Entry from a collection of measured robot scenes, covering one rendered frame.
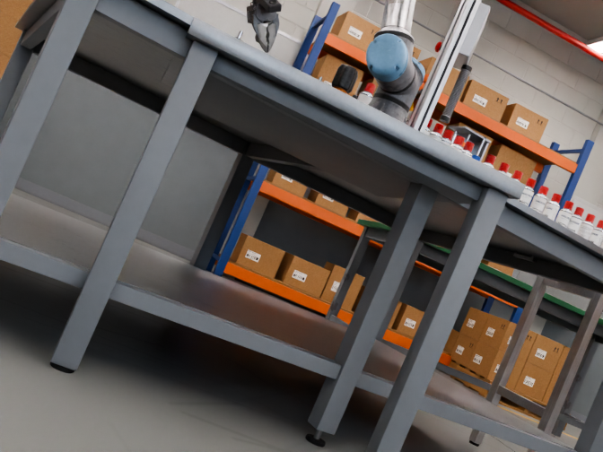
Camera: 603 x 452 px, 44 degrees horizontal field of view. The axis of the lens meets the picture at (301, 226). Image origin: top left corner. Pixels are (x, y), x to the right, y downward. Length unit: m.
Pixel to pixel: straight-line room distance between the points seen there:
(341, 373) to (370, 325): 0.15
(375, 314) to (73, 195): 5.16
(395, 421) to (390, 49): 0.99
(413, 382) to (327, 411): 0.26
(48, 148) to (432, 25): 3.82
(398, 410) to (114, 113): 5.38
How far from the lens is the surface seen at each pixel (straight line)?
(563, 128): 8.31
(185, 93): 1.71
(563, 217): 3.20
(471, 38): 2.67
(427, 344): 1.90
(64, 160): 6.93
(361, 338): 2.01
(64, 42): 1.69
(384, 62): 2.12
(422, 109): 2.56
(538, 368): 6.55
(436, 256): 4.05
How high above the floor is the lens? 0.44
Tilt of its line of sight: 2 degrees up
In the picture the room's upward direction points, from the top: 24 degrees clockwise
